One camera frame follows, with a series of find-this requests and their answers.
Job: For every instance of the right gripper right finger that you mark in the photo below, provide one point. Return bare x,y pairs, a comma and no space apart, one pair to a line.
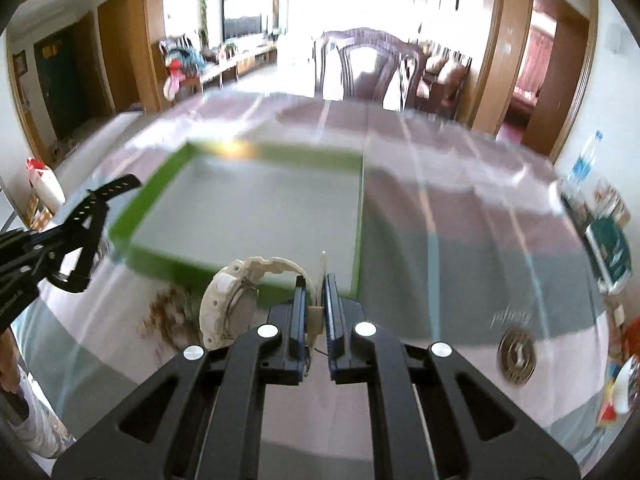
347,363

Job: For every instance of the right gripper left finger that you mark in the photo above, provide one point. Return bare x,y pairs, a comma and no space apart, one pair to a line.
284,358

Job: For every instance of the cream white wristwatch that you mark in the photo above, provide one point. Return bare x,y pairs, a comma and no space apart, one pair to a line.
229,303

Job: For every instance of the black wristwatch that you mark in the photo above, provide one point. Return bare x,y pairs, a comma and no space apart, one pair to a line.
83,230

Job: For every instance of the operator left hand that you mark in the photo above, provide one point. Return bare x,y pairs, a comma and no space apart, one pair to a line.
9,374

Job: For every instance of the green cardboard box tray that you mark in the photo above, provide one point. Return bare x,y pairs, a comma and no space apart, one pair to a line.
210,203

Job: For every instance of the wooden armchair with clothes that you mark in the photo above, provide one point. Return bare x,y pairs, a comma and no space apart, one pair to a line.
184,67

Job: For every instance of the green book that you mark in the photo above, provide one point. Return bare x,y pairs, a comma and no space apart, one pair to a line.
610,255

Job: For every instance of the wooden tv cabinet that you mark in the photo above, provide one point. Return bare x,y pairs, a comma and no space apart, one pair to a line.
240,64

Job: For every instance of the clear water bottle blue label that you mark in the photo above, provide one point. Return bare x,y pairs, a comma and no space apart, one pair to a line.
583,164

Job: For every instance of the dark wooden dining chair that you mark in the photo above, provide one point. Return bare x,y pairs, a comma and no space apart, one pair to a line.
369,61

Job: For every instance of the black television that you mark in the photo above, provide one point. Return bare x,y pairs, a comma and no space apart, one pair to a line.
241,18

